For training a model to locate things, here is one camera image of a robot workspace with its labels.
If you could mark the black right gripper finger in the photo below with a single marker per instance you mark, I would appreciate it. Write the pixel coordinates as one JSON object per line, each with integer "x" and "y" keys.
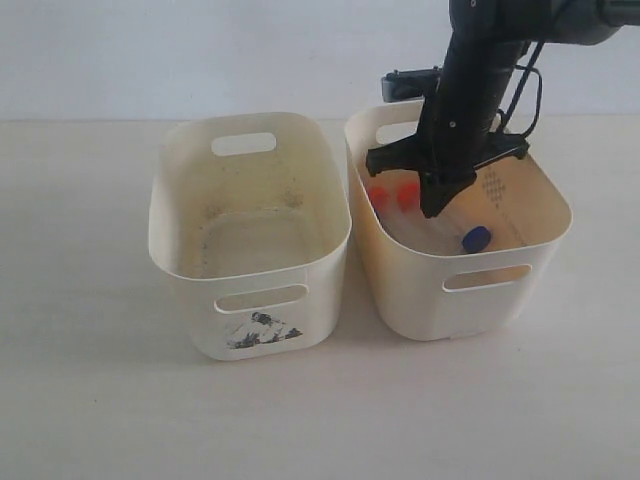
{"x": 402, "y": 154}

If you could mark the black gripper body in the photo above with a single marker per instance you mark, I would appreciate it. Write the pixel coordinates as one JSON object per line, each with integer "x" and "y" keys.
{"x": 473, "y": 81}

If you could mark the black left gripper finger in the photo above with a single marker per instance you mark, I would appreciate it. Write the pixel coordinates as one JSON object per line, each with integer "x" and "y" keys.
{"x": 438, "y": 190}

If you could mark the orange-capped tube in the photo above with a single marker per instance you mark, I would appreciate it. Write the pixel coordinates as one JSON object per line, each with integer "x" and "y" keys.
{"x": 379, "y": 197}

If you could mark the blue-capped tube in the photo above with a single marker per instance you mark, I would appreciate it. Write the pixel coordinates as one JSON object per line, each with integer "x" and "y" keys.
{"x": 469, "y": 231}

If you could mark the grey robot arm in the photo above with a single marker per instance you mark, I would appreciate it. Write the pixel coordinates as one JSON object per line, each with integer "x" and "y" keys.
{"x": 538, "y": 23}

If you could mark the cream plastic bin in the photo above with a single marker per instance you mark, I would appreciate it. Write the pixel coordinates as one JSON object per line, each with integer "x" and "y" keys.
{"x": 249, "y": 222}
{"x": 426, "y": 297}

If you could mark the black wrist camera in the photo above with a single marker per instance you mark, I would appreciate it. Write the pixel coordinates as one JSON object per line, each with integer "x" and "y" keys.
{"x": 399, "y": 86}

